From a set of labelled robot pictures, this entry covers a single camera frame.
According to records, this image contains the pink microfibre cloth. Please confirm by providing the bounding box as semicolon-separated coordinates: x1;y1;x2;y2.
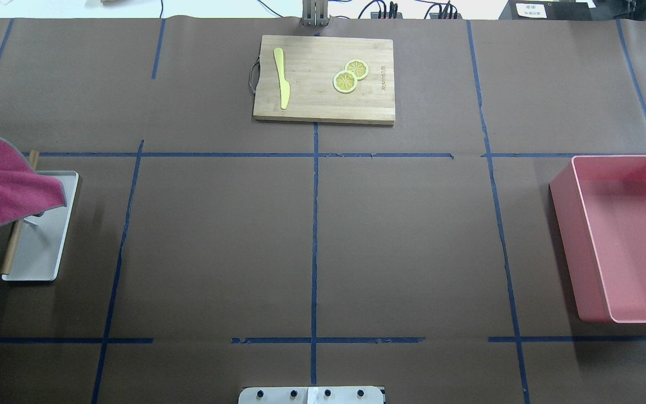
0;137;67;226

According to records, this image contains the rear lemon slice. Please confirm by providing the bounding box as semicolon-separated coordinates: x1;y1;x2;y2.
344;59;370;80

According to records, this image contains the lemon slice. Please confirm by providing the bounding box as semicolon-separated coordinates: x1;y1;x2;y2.
344;59;370;80
331;71;359;94

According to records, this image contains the pink plastic bin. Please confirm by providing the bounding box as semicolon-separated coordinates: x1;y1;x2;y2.
550;154;646;324

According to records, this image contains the bamboo cutting board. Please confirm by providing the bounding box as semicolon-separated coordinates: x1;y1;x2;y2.
253;34;396;126

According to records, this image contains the front lemon slice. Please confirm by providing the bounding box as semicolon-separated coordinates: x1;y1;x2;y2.
331;71;359;94

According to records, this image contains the white towel rack stand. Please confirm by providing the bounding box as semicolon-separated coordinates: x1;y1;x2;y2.
0;151;80;282

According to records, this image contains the black box with label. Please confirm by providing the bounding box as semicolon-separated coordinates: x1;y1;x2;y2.
498;1;592;21

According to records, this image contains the aluminium frame post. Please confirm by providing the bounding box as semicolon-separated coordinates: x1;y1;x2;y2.
302;0;330;26

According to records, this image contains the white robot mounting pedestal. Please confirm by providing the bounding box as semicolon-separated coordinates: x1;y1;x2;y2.
238;385;386;403

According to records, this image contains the yellow plastic knife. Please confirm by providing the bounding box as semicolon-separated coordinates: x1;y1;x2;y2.
273;48;290;110

